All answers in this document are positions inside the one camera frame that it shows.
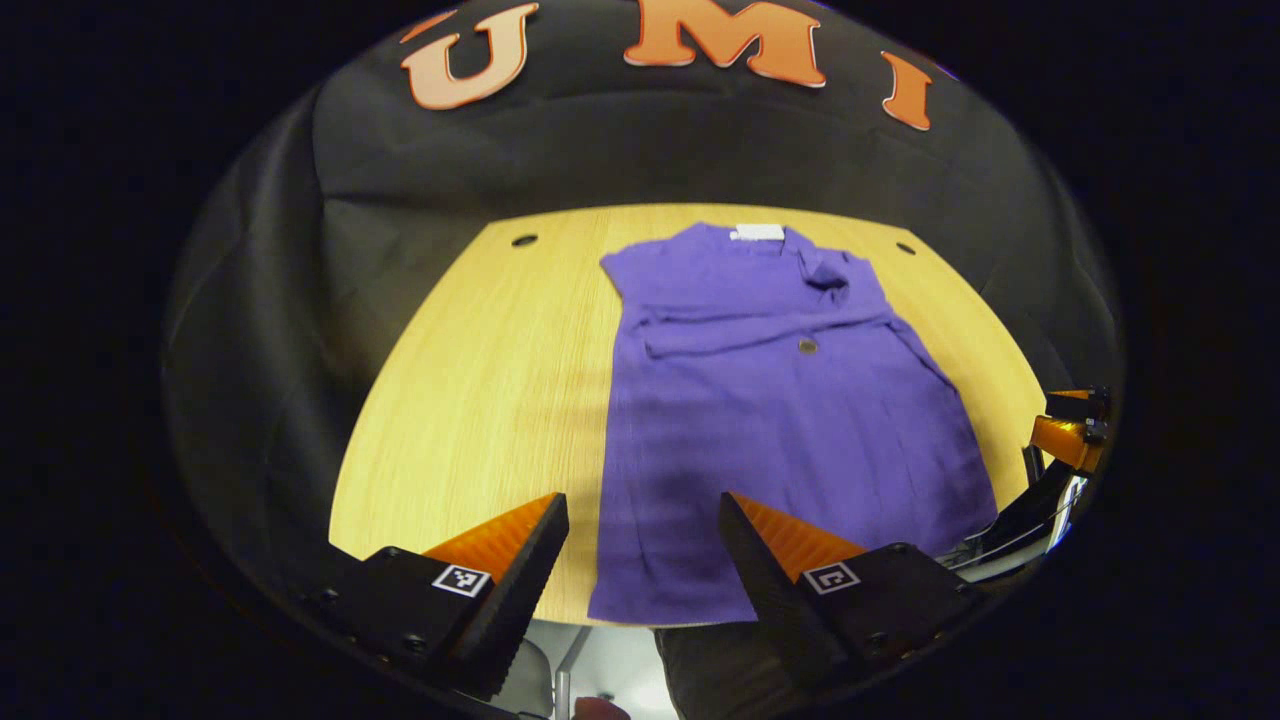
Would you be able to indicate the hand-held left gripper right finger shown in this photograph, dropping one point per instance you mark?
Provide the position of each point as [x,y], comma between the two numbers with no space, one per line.
[770,600]

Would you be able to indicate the grey metal table leg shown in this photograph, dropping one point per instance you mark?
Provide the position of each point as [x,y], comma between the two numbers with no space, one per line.
[568,670]

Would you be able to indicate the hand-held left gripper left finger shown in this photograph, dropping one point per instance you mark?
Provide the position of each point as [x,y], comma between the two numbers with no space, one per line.
[525,590]

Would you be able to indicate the pale rounded object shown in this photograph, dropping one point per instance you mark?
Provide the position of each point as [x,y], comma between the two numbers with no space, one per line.
[525,680]

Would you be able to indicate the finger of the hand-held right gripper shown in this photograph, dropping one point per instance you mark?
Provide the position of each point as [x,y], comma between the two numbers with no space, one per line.
[1070,445]
[1080,404]

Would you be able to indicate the purple button shirt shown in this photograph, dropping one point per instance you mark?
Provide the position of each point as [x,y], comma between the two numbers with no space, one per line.
[780,440]

